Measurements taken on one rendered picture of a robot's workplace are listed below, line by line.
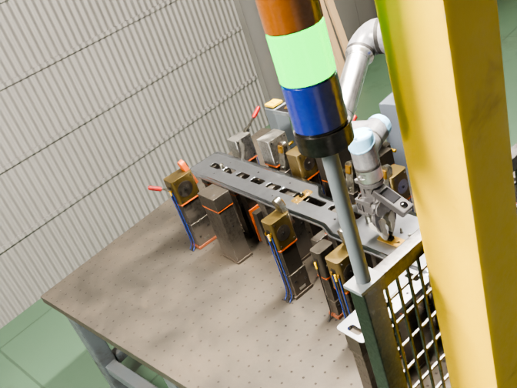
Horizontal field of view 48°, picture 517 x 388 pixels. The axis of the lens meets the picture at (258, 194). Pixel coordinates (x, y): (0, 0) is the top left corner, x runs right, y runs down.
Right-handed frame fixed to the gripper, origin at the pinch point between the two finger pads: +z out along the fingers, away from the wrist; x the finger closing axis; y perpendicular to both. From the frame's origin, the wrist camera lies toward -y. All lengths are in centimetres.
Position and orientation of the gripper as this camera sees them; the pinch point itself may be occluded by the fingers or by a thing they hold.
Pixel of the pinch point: (389, 235)
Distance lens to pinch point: 181.9
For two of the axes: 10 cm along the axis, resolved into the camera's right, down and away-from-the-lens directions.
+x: -7.4, 5.2, -4.3
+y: -6.0, -2.2, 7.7
